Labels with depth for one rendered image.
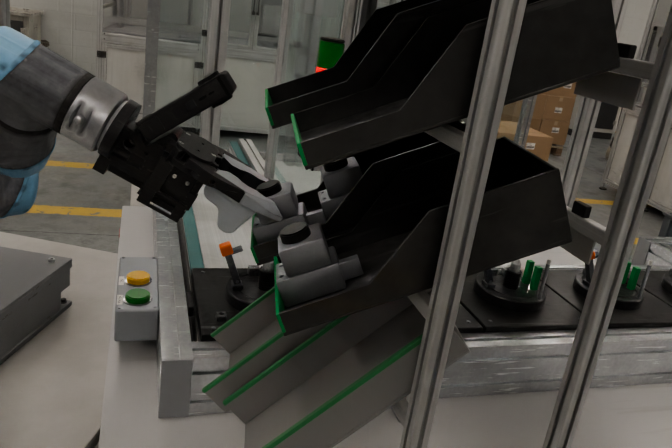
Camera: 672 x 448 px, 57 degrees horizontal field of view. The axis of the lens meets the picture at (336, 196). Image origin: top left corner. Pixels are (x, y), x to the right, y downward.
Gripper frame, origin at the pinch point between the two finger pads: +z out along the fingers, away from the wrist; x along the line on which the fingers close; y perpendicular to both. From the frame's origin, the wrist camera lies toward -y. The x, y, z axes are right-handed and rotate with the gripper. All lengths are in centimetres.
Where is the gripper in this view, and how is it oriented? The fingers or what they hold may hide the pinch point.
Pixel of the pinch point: (276, 200)
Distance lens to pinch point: 73.4
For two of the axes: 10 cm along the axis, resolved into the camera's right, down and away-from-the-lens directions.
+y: -5.5, 8.0, 2.6
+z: 8.4, 5.0, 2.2
